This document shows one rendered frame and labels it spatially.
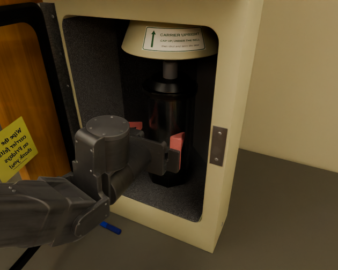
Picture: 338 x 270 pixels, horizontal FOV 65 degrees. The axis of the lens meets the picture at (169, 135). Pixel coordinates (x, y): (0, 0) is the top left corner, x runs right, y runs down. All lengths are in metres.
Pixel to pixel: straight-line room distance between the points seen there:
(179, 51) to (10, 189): 0.28
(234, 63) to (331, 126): 0.55
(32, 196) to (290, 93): 0.69
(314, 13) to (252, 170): 0.43
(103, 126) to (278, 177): 0.57
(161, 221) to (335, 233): 0.38
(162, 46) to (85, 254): 0.43
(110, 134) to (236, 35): 0.19
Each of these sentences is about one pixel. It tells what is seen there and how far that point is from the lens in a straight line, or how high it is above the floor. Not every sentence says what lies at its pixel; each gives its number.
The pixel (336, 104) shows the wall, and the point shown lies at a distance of 0.83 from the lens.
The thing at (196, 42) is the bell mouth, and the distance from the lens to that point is 0.42.
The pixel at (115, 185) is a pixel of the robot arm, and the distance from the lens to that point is 0.38.
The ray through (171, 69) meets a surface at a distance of 0.50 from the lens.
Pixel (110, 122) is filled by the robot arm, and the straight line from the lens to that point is 0.36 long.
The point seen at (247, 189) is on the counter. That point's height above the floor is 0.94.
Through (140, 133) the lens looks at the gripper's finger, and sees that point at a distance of 0.46.
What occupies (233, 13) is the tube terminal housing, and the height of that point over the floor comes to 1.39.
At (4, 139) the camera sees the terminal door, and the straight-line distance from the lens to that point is 0.45.
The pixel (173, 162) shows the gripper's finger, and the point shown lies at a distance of 0.47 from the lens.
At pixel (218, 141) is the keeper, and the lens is 0.40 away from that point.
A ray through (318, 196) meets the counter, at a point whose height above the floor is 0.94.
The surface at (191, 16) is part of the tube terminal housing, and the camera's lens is 0.36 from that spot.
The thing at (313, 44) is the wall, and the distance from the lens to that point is 0.78.
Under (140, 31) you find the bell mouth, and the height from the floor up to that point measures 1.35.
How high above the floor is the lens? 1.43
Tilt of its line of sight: 32 degrees down
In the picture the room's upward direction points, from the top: straight up
